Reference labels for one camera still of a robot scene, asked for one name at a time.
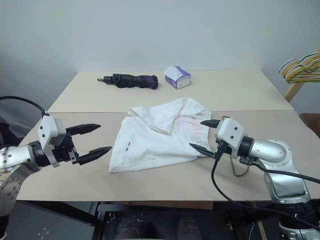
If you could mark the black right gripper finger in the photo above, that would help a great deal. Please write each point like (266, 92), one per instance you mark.
(212, 124)
(203, 150)

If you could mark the black folded umbrella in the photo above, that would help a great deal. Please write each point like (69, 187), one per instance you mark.
(130, 81)

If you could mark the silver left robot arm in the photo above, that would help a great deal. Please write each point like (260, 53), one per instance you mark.
(15, 155)

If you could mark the purple white tissue box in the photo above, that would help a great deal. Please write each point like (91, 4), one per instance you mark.
(178, 78)

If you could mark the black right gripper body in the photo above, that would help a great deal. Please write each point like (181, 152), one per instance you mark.
(223, 147)

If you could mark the wooden rack base bar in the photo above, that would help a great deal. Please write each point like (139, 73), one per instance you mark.
(261, 231)

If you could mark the white cloth garment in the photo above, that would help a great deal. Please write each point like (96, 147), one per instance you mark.
(150, 140)

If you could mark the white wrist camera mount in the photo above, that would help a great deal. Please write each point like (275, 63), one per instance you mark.
(50, 127)
(230, 130)

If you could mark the black base plate white dots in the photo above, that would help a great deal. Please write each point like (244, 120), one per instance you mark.
(50, 225)

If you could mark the dark rounded shape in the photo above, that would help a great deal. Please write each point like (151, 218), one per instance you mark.
(133, 228)

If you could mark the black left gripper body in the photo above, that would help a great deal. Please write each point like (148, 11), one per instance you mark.
(63, 150)

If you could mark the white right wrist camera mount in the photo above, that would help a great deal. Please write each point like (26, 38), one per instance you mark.
(230, 130)

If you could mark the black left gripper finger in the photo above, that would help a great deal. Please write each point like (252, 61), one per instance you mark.
(92, 155)
(85, 128)

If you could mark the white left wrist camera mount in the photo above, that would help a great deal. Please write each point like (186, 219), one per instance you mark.
(50, 127)

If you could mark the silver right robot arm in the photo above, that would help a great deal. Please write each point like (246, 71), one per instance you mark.
(270, 150)

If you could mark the wooden clothes rack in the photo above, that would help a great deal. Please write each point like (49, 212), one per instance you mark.
(293, 91)

